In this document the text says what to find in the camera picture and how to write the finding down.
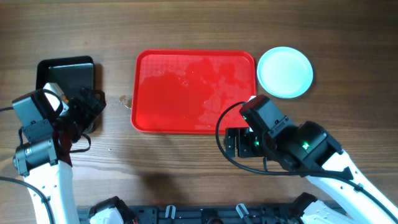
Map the black water tray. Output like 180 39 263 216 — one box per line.
35 55 95 100

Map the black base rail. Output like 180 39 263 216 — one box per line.
77 203 348 224

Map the red serving tray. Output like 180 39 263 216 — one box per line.
131 49 256 134

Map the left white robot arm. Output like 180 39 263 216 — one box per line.
12 88 106 223

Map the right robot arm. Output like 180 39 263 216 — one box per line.
219 121 397 223

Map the light blue plate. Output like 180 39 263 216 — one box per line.
257 47 314 99

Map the orange and green sponge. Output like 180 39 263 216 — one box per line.
62 95 69 104

